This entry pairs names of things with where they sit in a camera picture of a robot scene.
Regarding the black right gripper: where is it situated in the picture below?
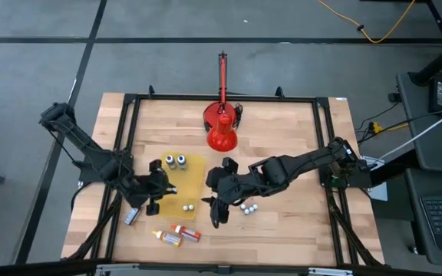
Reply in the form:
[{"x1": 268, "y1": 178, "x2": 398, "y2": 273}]
[{"x1": 200, "y1": 157, "x2": 252, "y2": 227}]

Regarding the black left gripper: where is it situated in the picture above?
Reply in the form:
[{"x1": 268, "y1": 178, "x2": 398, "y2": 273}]
[{"x1": 127, "y1": 159, "x2": 176, "y2": 216}]

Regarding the orange-red food coloring bottle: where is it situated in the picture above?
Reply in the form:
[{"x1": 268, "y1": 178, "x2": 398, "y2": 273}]
[{"x1": 171, "y1": 224, "x2": 202, "y2": 243}]

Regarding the yellow food coloring bottle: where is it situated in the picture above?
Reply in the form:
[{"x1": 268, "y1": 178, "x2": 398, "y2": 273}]
[{"x1": 151, "y1": 229, "x2": 183, "y2": 248}]

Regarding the black horizontal rig beam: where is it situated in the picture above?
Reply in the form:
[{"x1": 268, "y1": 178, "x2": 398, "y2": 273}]
[{"x1": 0, "y1": 259, "x2": 442, "y2": 276}]

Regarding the red desk lamp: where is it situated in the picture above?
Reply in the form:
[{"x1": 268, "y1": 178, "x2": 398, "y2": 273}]
[{"x1": 202, "y1": 51, "x2": 244, "y2": 153}]

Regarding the black side desk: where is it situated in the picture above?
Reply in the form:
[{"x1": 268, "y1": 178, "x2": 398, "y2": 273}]
[{"x1": 396, "y1": 72, "x2": 442, "y2": 269}]

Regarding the black stand leg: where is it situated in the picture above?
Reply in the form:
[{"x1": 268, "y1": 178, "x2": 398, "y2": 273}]
[{"x1": 408, "y1": 0, "x2": 442, "y2": 87}]

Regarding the black lamp cable with switch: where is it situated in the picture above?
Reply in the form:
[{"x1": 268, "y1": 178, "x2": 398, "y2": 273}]
[{"x1": 203, "y1": 102, "x2": 244, "y2": 133}]

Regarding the grey base plate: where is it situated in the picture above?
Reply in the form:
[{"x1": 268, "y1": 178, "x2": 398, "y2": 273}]
[{"x1": 365, "y1": 155, "x2": 389, "y2": 202}]

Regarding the white cable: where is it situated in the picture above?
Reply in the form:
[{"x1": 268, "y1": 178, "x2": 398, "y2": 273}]
[{"x1": 366, "y1": 103, "x2": 442, "y2": 164}]

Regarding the yellow extension cable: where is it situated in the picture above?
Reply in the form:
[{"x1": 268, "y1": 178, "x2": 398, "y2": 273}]
[{"x1": 315, "y1": 0, "x2": 417, "y2": 44}]

